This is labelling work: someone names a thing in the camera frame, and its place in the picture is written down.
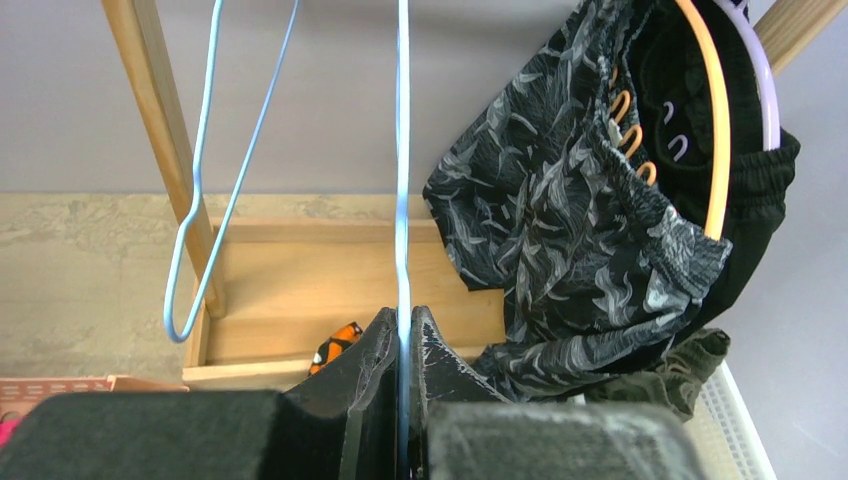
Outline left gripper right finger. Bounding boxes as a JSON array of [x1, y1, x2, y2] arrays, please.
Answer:
[[410, 306, 706, 479]]

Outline orange camouflage shorts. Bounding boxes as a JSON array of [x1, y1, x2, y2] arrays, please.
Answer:
[[308, 322, 363, 376]]

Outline olive green shorts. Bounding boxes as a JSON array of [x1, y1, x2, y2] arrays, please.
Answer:
[[584, 328, 731, 422]]

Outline peach plastic file organizer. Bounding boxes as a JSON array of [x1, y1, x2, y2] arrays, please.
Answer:
[[1, 375, 189, 447]]

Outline blue wire hanger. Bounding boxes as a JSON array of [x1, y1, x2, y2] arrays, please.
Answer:
[[162, 0, 301, 344]]

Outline white plastic basket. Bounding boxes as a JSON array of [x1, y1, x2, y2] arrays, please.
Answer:
[[684, 362, 776, 480]]

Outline grey camouflage shorts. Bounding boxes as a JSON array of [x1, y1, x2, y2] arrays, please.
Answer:
[[423, 1, 732, 401]]

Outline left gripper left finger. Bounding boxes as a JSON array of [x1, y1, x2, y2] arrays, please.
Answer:
[[1, 308, 398, 479]]

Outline purple hanger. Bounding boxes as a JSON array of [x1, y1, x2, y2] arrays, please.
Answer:
[[662, 0, 783, 164]]

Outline wooden clothes rack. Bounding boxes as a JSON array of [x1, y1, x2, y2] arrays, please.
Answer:
[[100, 0, 848, 392]]

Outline black garment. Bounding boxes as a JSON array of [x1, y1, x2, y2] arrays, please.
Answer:
[[627, 1, 800, 343]]

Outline orange hanger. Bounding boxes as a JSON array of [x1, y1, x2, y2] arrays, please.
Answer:
[[620, 1, 732, 240]]

